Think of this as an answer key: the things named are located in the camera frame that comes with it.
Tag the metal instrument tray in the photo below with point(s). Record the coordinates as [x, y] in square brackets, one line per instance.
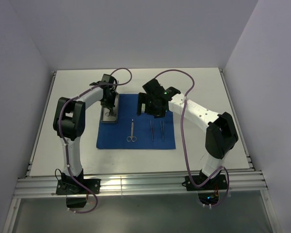
[110, 120]

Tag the aluminium front rail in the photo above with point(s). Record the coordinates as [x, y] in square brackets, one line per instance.
[133, 184]

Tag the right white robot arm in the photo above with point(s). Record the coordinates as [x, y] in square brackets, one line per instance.
[220, 131]

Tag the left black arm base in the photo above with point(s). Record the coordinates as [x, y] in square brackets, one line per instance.
[76, 196]

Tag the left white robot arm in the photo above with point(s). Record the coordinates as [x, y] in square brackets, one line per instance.
[70, 121]

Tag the metal forceps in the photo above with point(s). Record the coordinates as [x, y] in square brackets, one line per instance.
[111, 112]

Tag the blue surgical cloth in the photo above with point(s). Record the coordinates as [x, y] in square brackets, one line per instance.
[113, 136]

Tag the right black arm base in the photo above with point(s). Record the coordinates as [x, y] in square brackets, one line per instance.
[212, 187]

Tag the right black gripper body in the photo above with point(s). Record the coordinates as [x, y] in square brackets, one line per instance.
[142, 104]

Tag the metal scissors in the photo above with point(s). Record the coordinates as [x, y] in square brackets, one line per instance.
[131, 137]

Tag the metal pointed tweezers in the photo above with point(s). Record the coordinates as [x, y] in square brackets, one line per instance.
[162, 130]
[152, 130]

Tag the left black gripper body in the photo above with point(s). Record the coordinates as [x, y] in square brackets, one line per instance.
[109, 103]

